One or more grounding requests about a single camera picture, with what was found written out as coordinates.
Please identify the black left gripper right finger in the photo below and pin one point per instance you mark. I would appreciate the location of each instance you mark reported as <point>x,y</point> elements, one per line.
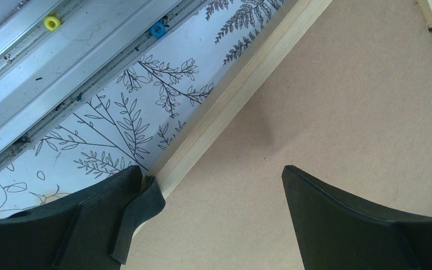
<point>339,230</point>

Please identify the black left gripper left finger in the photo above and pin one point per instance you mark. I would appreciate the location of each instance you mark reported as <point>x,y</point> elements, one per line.
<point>89,229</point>

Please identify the yellow plastic bead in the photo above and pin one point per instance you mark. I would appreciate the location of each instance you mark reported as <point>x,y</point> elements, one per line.
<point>52,23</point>

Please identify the aluminium enclosure rail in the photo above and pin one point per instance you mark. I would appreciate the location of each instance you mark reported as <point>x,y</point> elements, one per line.
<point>45,75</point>

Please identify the light wooden picture frame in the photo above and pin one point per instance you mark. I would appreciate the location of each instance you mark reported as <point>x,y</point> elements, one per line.
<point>236,88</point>

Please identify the blue plastic bead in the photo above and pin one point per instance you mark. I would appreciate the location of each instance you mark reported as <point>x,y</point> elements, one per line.
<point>158,30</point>

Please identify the floral patterned table cloth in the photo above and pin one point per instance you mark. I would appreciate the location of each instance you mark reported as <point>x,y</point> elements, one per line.
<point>137,114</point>

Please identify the brown frame backing board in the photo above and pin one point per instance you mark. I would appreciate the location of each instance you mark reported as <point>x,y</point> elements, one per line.
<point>350,104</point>

